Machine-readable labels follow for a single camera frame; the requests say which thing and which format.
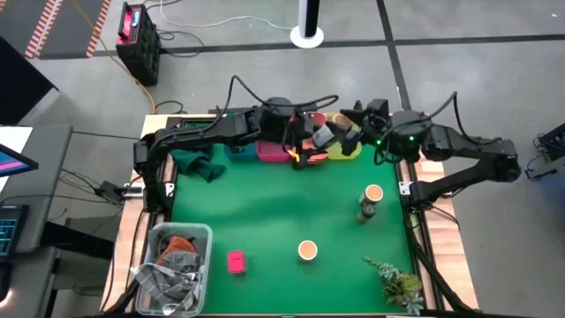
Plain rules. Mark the orange plastic bin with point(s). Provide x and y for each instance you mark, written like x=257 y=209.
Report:
x=320 y=158

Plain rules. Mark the yellow-green plastic bin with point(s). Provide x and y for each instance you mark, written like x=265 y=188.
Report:
x=336 y=153

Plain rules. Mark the grey desk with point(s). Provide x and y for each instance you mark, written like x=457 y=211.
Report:
x=44 y=176

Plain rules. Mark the blue plastic bin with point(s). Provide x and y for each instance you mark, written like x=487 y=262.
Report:
x=247 y=154

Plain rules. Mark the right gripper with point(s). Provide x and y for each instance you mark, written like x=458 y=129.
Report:
x=375 y=121

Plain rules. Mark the black crate red top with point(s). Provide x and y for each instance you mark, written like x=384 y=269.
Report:
x=141 y=48

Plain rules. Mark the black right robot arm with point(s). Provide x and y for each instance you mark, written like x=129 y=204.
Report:
x=463 y=150

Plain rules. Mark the dark green cloth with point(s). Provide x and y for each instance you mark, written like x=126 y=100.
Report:
x=194 y=163

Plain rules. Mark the orange cloth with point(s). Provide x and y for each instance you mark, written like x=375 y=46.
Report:
x=174 y=245

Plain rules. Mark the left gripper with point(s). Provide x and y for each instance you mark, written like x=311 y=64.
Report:
x=300 y=130

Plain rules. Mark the black-lid jar yellow-green spice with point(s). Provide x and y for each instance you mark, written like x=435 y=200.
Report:
x=366 y=213

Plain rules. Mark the black aluminium table frame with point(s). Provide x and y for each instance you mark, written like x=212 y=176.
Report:
x=426 y=265

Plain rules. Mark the green table mat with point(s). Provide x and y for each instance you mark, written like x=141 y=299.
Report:
x=273 y=207

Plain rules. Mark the white pole round base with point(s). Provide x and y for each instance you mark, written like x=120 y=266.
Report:
x=307 y=37

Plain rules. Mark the furikake jar gold lid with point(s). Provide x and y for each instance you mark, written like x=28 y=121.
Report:
x=307 y=250
x=343 y=119
x=373 y=193

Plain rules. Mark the grey checked cloth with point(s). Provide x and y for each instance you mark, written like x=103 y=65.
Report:
x=167 y=282

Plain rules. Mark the backlit keyboard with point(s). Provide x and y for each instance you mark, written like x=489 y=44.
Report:
x=11 y=229

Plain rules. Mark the large smoked paprika tin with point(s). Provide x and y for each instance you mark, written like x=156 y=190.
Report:
x=237 y=262

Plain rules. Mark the lit computer monitor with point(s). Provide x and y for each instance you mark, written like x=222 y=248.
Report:
x=13 y=161

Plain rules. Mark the clear plastic storage bin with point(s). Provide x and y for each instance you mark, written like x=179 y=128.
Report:
x=203 y=234

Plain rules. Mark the artificial succulent plant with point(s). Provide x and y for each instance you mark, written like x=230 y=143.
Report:
x=399 y=287

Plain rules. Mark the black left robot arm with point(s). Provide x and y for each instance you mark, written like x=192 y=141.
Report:
x=212 y=132

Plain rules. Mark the black power adapter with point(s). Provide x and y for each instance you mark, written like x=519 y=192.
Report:
x=115 y=191

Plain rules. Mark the silver corner bracket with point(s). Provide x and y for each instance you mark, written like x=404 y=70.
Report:
x=170 y=190
x=405 y=188

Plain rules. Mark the pink plastic bin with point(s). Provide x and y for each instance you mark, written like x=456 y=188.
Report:
x=271 y=153

